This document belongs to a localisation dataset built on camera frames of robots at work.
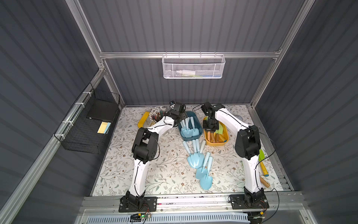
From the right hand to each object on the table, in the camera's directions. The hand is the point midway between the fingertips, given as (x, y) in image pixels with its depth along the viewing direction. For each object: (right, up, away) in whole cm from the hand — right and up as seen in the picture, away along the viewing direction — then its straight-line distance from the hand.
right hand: (207, 131), depth 95 cm
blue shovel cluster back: (-6, -17, -6) cm, 19 cm away
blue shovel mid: (-5, -25, -11) cm, 27 cm away
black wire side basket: (-68, +4, -21) cm, 72 cm away
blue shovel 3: (-3, -29, -14) cm, 32 cm away
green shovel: (+30, -28, -16) cm, 44 cm away
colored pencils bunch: (-35, +12, -4) cm, 37 cm away
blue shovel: (-13, -2, +6) cm, 15 cm away
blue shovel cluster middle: (-11, -17, -6) cm, 21 cm away
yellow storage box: (+9, -5, +1) cm, 10 cm away
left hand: (-16, +12, +5) cm, 21 cm away
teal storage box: (-11, +2, +9) cm, 15 cm away
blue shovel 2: (-8, -1, +7) cm, 10 cm away
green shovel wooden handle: (+11, -1, +6) cm, 12 cm away
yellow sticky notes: (-61, +4, -19) cm, 64 cm away
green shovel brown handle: (+1, -3, -1) cm, 3 cm away
